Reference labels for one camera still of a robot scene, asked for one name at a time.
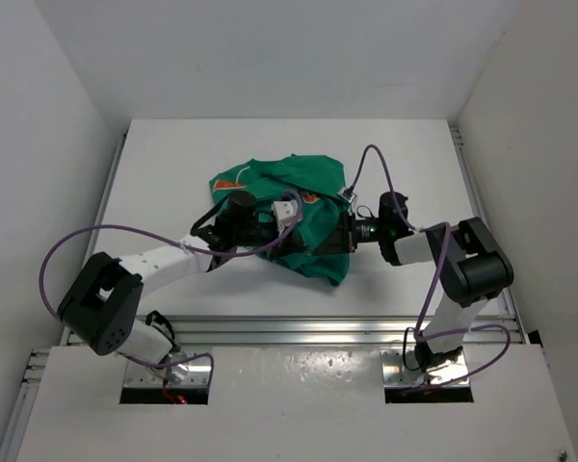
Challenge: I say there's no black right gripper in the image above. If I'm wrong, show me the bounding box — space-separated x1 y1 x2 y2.
314 211 388 255

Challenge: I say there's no aluminium table edge rail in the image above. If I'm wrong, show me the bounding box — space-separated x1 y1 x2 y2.
66 315 526 347

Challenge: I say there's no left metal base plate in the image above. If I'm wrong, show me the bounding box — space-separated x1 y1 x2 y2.
122 351 212 389

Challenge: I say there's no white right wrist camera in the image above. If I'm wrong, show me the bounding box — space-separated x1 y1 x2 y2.
338 186 356 204

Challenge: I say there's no green zip-up jacket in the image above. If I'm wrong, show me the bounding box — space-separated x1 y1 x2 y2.
209 154 350 287

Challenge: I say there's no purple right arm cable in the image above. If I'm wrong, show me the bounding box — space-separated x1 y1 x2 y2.
341 143 512 390

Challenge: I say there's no metal base plate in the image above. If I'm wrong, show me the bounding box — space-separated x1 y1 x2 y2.
122 351 212 389
381 347 471 387

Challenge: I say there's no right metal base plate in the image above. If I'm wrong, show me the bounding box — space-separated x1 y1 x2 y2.
381 347 471 387

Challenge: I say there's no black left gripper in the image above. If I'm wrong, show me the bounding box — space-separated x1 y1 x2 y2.
233 219 303 261

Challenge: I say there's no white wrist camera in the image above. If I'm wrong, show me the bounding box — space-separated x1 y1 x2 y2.
338 186 356 204
272 199 302 233

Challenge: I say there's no white front cover panel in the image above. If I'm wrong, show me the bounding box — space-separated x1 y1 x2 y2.
18 346 576 461

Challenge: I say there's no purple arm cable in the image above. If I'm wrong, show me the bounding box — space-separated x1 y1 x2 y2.
39 189 304 386
341 143 512 390

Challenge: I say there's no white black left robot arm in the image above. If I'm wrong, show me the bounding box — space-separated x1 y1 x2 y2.
57 191 302 384

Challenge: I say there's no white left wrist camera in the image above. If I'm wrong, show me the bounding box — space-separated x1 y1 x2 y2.
272 199 302 233

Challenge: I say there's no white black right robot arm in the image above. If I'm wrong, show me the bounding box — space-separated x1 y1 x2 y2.
314 192 514 372

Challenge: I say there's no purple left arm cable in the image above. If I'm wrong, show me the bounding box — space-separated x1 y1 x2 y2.
39 189 304 386

